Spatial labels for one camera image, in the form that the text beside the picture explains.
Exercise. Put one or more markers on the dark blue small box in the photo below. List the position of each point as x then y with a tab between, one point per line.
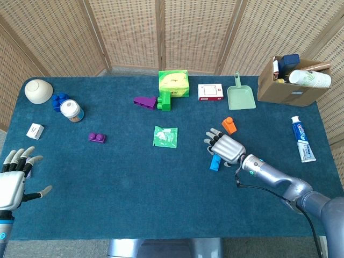
289	60

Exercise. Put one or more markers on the purple hollow brick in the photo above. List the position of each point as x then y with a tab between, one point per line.
145	102

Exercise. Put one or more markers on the stack of white paper cups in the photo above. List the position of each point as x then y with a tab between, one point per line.
309	78

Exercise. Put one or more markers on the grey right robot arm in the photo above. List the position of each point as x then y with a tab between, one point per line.
268	172

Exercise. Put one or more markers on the red white cardboard box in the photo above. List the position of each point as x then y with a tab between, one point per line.
211	91

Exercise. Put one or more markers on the long blue four-stud brick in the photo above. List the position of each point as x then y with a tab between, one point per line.
215	164

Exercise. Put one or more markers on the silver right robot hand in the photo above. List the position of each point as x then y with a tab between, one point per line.
228	147

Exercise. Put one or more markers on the green L-shaped brick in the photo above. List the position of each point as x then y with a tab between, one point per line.
165	102

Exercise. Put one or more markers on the blue felt table cloth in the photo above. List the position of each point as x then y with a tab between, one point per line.
134	188

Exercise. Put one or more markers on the green yellow tissue pack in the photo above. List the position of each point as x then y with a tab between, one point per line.
173	82

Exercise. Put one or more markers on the green foil sachet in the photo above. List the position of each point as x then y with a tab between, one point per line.
165	137

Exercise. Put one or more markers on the pale green plastic dustpan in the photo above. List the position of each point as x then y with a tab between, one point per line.
240	98

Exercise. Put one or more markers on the dark blue brick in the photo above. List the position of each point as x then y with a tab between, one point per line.
57	103

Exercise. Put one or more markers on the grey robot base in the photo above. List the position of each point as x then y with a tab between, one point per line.
161	248

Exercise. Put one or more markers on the small white cube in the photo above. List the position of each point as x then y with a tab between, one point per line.
35	131

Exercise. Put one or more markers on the red white packet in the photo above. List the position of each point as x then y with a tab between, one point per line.
276	68

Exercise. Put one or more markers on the beige bowl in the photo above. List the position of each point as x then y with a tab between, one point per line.
37	91

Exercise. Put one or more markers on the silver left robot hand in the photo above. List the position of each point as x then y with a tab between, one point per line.
10	185

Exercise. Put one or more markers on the small purple two-stud brick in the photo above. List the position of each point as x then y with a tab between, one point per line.
97	138

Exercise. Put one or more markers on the woven wicker folding screen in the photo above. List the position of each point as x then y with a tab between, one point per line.
134	32

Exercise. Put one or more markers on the clear jar with white lid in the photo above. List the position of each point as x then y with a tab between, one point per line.
70	108

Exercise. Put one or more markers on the brown cardboard box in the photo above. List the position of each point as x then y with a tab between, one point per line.
276	91

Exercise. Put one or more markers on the blue white toothpaste tube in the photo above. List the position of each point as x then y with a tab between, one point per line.
302	137

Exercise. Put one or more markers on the orange sloped brick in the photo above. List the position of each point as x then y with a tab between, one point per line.
229	126

